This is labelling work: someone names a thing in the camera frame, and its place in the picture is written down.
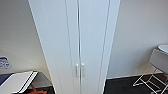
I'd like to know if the white wardrobe door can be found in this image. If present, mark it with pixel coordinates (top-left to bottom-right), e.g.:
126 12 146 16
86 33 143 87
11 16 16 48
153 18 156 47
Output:
77 0 111 94
32 0 81 94

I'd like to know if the white door handle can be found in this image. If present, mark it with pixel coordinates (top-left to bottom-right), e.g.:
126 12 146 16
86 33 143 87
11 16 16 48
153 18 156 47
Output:
75 63 80 79
80 63 86 79

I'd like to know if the white wardrobe carcass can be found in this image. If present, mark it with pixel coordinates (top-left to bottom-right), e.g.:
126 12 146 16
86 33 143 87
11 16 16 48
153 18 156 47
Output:
28 0 122 94

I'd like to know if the white bin lid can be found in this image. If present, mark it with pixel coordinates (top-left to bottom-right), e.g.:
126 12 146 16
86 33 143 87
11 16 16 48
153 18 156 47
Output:
0 70 40 94

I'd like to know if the white drying rack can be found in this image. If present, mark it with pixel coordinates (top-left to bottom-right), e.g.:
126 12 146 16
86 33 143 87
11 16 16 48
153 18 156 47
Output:
132 44 168 94

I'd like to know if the orange floor frame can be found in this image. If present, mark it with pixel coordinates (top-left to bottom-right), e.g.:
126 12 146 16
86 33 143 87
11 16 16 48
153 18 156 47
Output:
27 82 40 94

